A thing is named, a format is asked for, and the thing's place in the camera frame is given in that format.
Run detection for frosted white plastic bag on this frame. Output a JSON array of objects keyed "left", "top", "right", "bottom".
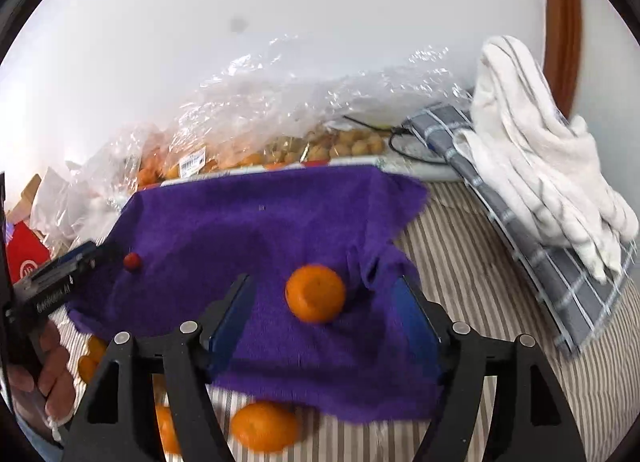
[{"left": 30, "top": 166, "right": 78, "bottom": 245}]

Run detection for clear crinkled plastic bag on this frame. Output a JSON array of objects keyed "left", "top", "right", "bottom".
[
  {"left": 167, "top": 35, "right": 473, "bottom": 178},
  {"left": 60, "top": 122, "right": 173, "bottom": 245}
]

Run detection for striped grey white blanket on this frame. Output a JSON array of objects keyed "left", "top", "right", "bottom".
[{"left": 47, "top": 181, "right": 640, "bottom": 462}]

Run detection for person's left hand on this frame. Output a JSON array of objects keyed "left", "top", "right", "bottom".
[{"left": 10, "top": 323, "right": 77, "bottom": 424}]

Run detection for brown wooden frame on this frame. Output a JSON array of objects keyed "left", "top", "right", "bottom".
[{"left": 537, "top": 0, "right": 584, "bottom": 119}]

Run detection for pile of brown longans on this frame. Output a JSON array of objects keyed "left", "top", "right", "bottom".
[{"left": 265, "top": 126, "right": 387, "bottom": 164}]

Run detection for orange mandarin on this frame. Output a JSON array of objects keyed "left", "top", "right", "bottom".
[
  {"left": 230, "top": 401, "right": 302, "bottom": 454},
  {"left": 77, "top": 356, "right": 98, "bottom": 385},
  {"left": 285, "top": 264, "right": 347, "bottom": 324},
  {"left": 87, "top": 335, "right": 110, "bottom": 364},
  {"left": 154, "top": 404, "right": 182, "bottom": 456}
]

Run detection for black cable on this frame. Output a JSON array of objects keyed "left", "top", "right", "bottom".
[{"left": 344, "top": 115, "right": 451, "bottom": 164}]

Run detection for purple towel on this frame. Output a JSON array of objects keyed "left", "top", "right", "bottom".
[{"left": 66, "top": 165, "right": 446, "bottom": 425}]

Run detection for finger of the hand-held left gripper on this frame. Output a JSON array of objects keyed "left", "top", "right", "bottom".
[{"left": 65, "top": 241, "right": 124, "bottom": 273}]

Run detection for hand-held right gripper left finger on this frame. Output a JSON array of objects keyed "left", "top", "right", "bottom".
[{"left": 60, "top": 272, "right": 258, "bottom": 462}]

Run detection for red box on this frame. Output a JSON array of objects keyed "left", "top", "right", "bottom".
[{"left": 5, "top": 219, "right": 54, "bottom": 284}]

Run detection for grey plaid cloth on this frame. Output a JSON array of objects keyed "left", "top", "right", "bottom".
[{"left": 404, "top": 102, "right": 637, "bottom": 355}]

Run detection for white striped towel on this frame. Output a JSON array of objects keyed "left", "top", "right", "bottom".
[{"left": 452, "top": 35, "right": 640, "bottom": 283}]

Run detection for brown cardboard box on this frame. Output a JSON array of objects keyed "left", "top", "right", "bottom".
[{"left": 7, "top": 172, "right": 46, "bottom": 224}]

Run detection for pile of small oranges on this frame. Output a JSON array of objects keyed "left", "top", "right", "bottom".
[{"left": 135, "top": 141, "right": 268, "bottom": 188}]

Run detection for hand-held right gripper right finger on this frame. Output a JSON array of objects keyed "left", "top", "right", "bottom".
[{"left": 392, "top": 275, "right": 588, "bottom": 462}]

